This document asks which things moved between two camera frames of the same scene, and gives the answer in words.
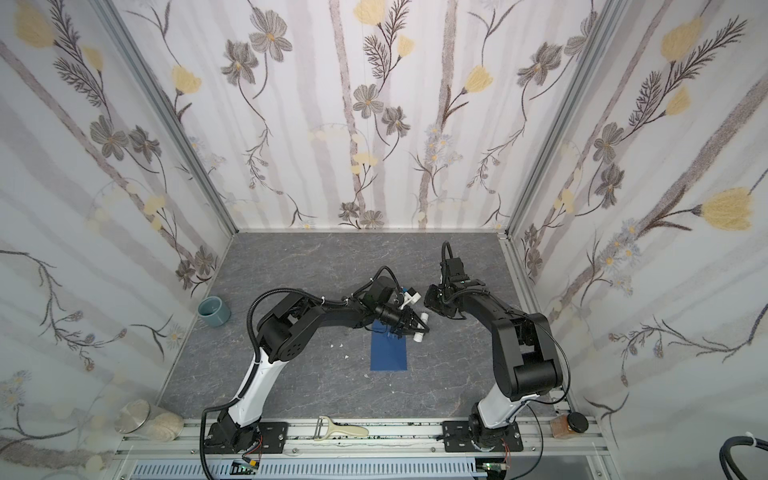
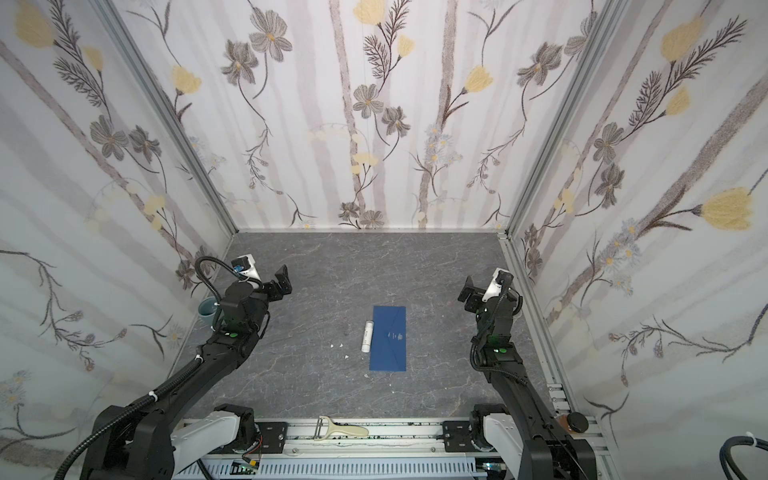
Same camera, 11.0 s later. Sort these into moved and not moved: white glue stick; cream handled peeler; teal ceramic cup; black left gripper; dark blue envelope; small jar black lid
Moved: black left gripper; white glue stick
Not moved: dark blue envelope; cream handled peeler; teal ceramic cup; small jar black lid
